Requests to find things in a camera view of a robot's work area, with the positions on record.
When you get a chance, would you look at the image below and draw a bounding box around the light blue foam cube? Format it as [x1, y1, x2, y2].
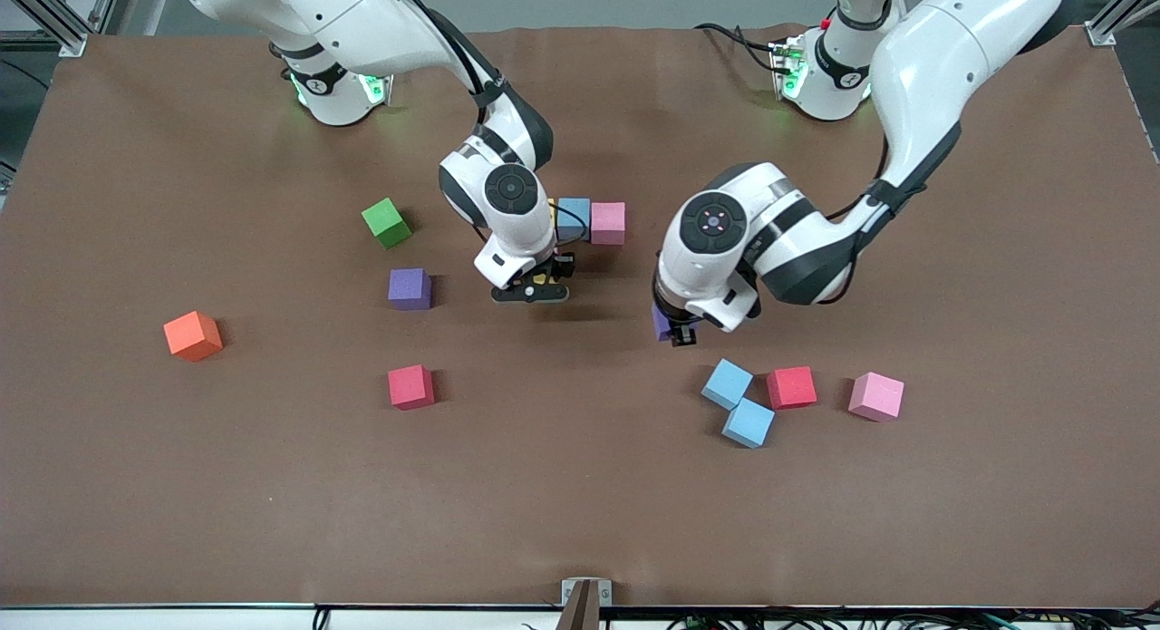
[722, 397, 777, 450]
[556, 197, 592, 242]
[701, 358, 755, 412]

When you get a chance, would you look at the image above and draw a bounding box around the pink foam cube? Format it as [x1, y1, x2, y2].
[849, 372, 905, 422]
[590, 201, 627, 246]

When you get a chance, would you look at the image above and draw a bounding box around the red foam cube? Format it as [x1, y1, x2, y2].
[767, 366, 818, 411]
[388, 364, 436, 411]

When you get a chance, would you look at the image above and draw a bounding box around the green foam cube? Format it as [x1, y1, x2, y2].
[361, 197, 413, 250]

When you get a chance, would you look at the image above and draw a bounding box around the brown table cover sheet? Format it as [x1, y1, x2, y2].
[0, 24, 1160, 610]

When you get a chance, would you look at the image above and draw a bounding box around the orange foam cube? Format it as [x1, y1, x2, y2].
[163, 310, 224, 363]

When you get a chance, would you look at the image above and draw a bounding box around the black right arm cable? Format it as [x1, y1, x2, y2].
[390, 0, 590, 247]

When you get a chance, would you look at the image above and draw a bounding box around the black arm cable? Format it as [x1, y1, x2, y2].
[816, 127, 912, 306]
[390, 0, 590, 247]

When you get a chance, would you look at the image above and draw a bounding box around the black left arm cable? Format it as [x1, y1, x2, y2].
[816, 127, 912, 306]

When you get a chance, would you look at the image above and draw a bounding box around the grey metal bracket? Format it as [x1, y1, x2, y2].
[561, 577, 614, 607]

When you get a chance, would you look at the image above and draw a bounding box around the black base cable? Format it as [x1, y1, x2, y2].
[696, 23, 786, 73]

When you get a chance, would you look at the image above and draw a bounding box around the white table edge rail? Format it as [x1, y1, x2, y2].
[0, 603, 1160, 630]

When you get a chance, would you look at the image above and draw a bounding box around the aluminium frame profile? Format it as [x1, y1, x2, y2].
[1085, 0, 1160, 47]
[0, 0, 123, 58]

